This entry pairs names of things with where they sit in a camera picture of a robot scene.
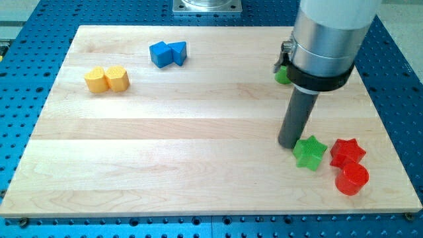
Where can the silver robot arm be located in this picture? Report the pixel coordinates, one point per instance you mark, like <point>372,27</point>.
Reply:
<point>326,37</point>

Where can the green circle block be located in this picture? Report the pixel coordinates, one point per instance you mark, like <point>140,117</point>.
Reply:
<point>281,76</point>

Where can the green star block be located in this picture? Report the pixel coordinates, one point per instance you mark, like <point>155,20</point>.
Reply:
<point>309,153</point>

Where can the red star block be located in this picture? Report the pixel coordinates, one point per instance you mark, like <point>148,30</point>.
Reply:
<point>345,151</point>

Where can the red circle block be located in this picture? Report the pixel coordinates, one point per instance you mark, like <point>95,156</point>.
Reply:
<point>351,179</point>

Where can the wooden board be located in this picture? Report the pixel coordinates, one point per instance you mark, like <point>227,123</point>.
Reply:
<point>197,139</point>

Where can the blue triangle block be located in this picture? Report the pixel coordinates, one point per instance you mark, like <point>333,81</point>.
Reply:
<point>179,52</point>

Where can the blue cube block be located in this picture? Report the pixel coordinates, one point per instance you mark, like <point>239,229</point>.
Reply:
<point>161,54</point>

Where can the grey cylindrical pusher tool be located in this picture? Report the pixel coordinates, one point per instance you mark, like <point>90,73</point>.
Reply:
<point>299,109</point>

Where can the yellow hexagon block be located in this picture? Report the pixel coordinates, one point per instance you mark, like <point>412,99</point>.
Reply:
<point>117,78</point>

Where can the yellow heart block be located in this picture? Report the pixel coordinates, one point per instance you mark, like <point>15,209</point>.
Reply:
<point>96,81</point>

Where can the blue perforated table plate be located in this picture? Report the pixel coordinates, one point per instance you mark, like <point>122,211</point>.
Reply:
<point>35,38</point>

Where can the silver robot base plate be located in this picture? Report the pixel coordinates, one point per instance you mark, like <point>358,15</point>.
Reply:
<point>207,6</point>

